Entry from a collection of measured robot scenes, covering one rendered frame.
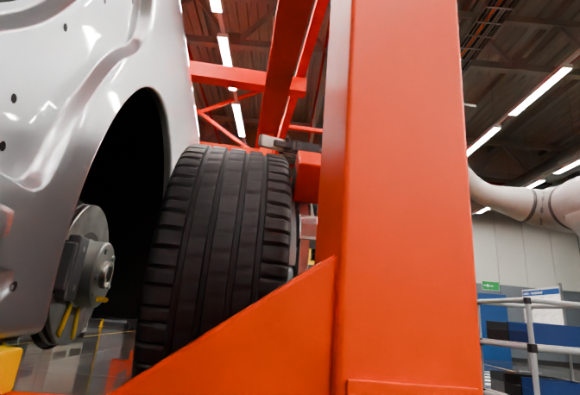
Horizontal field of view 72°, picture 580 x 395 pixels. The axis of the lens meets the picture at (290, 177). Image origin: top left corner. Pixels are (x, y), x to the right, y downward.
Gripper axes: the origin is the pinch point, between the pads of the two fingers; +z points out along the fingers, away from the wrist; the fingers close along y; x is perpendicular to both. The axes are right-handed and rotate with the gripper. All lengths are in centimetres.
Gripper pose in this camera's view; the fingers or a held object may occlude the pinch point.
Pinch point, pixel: (271, 142)
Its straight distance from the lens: 101.9
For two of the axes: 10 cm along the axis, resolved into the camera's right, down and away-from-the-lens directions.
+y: -5.3, 0.8, 8.4
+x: 1.1, -9.8, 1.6
